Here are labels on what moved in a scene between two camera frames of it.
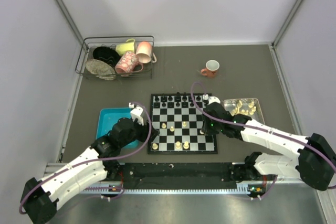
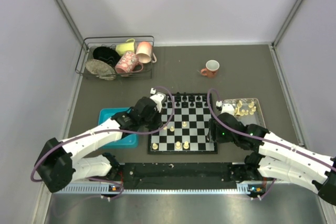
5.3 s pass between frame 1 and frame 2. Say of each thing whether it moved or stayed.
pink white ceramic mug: stayed
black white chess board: stayed
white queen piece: stayed
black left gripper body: moved
